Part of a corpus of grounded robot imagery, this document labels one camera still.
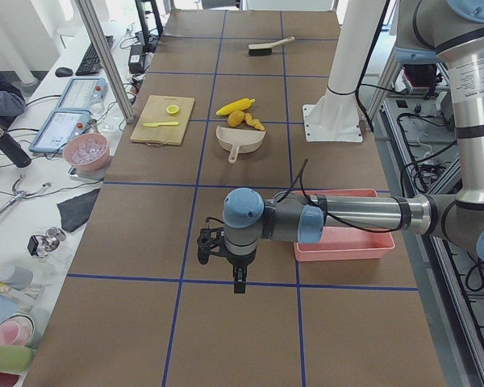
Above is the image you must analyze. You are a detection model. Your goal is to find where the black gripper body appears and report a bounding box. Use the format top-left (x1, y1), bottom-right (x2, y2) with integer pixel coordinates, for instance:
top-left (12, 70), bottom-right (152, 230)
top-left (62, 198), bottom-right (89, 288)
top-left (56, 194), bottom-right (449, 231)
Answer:
top-left (227, 253), bottom-right (254, 277)

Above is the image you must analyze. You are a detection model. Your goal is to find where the beige plastic dustpan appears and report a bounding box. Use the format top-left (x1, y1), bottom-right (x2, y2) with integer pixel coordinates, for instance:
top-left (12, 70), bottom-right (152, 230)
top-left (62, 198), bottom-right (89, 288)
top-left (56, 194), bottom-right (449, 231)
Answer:
top-left (215, 126), bottom-right (266, 164)

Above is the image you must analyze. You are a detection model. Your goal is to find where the yellow toy ginger root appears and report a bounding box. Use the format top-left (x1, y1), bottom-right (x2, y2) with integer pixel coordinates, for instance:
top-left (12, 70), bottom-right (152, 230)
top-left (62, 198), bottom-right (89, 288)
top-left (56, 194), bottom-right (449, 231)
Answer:
top-left (244, 113), bottom-right (265, 131)

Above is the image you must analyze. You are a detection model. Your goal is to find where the yellow toy corn cob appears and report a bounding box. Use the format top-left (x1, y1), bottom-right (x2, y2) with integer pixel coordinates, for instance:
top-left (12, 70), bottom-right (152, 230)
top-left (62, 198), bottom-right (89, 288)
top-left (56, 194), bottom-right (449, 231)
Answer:
top-left (215, 98), bottom-right (255, 116)

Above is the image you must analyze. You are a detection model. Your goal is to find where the wooden hand brush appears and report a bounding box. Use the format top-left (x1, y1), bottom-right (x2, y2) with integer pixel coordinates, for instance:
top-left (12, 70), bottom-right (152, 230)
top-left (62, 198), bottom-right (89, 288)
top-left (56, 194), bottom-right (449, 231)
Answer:
top-left (248, 36), bottom-right (295, 56)

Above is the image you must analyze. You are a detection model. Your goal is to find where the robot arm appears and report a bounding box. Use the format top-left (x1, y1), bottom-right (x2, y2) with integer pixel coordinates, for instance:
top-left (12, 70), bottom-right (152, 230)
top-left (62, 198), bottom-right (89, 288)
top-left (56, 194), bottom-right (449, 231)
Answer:
top-left (219, 1), bottom-right (484, 293)

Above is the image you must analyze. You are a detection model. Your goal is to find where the pink plastic bin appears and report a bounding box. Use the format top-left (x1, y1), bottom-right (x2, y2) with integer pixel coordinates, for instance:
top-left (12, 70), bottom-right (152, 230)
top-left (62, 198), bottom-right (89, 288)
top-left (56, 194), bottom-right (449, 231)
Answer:
top-left (289, 189), bottom-right (396, 263)

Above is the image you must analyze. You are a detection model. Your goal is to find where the wooden cutting board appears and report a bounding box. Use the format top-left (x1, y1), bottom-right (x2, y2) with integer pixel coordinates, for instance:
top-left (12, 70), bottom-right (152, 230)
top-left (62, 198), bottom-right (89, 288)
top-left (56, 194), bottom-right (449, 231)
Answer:
top-left (130, 95), bottom-right (194, 146)

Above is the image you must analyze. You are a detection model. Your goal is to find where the yellow toy knife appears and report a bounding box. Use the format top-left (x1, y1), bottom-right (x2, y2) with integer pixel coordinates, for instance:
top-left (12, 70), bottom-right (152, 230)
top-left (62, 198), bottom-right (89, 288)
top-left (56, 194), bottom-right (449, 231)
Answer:
top-left (143, 121), bottom-right (180, 128)

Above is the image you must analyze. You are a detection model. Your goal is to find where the yellow lemon half toy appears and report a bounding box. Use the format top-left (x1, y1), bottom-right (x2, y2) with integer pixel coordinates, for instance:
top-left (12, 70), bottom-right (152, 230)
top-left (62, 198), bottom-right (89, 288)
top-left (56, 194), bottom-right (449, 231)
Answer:
top-left (165, 104), bottom-right (181, 115)

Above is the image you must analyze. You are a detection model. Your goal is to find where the dark grey cloth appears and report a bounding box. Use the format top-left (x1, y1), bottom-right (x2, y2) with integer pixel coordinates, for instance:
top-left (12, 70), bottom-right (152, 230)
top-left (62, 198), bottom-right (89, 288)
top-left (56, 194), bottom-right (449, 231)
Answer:
top-left (56, 189), bottom-right (100, 232)

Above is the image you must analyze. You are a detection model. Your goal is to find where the pink bowl with ice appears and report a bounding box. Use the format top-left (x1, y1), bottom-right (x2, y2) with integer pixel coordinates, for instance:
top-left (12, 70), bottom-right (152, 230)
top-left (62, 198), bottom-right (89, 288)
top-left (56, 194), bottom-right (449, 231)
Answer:
top-left (63, 133), bottom-right (110, 172)

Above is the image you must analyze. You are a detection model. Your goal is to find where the grey cup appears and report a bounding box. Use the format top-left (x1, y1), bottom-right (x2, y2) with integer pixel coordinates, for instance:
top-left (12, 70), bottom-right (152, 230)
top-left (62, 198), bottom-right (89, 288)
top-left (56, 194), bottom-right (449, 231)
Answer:
top-left (0, 264), bottom-right (34, 290)

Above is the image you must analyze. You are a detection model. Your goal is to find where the black power adapter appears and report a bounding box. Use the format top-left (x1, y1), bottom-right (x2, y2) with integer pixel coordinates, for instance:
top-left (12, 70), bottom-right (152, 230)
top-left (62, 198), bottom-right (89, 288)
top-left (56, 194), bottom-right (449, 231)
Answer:
top-left (128, 44), bottom-right (146, 74)

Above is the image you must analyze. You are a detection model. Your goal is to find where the near teach pendant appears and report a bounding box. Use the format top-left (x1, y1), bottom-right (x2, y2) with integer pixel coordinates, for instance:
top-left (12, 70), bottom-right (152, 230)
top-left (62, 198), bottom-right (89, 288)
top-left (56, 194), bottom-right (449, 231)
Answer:
top-left (29, 109), bottom-right (90, 153)

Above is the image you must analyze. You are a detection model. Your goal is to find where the teach pendant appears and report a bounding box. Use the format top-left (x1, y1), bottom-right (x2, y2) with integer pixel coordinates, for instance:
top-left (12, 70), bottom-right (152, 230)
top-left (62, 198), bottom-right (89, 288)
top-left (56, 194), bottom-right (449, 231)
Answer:
top-left (56, 77), bottom-right (107, 110)
top-left (29, 109), bottom-right (90, 153)

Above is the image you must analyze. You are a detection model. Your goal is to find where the pink cup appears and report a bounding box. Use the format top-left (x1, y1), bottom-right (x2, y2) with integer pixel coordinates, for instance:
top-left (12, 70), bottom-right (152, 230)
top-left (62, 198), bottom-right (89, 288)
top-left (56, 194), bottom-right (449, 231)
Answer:
top-left (0, 315), bottom-right (35, 346)

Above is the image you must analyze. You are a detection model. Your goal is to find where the metal stand rod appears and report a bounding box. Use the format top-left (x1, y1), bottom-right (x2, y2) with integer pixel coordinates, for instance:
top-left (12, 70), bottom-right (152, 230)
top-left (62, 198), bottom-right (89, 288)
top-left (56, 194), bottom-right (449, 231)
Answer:
top-left (0, 174), bottom-right (52, 229)

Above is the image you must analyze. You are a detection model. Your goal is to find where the far teach pendant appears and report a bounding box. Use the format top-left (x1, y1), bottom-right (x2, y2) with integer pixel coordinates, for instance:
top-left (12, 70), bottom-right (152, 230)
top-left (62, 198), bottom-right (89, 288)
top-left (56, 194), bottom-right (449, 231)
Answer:
top-left (56, 77), bottom-right (107, 110)

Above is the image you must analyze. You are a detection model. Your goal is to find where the green cup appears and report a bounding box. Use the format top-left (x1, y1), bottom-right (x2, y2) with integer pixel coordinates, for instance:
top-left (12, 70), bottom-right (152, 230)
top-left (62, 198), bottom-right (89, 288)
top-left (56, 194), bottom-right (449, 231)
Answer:
top-left (0, 345), bottom-right (34, 375)

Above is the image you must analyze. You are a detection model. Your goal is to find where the black keyboard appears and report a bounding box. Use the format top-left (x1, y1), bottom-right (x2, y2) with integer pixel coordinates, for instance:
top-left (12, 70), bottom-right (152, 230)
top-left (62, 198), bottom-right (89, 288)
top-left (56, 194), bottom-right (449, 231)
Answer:
top-left (74, 44), bottom-right (102, 77)

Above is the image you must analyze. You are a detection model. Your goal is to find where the black water bottle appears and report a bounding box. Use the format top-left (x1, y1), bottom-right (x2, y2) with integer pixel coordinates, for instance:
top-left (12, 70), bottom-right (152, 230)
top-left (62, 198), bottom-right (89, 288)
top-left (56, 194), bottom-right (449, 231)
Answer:
top-left (0, 127), bottom-right (31, 168)

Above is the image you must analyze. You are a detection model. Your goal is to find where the black computer mouse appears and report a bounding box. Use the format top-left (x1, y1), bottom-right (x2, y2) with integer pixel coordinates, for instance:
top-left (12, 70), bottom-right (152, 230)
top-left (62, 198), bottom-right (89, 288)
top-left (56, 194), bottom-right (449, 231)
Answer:
top-left (54, 67), bottom-right (73, 77)

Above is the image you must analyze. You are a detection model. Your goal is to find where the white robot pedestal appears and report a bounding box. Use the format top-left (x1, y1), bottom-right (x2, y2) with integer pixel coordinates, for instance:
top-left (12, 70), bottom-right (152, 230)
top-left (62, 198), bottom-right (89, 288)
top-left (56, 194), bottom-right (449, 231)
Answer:
top-left (302, 0), bottom-right (389, 143)

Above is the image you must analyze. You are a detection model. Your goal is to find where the aluminium frame post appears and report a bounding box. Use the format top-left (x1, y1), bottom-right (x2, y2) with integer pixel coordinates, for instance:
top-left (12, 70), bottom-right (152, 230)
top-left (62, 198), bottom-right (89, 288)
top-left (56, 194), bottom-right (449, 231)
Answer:
top-left (75, 0), bottom-right (135, 123)

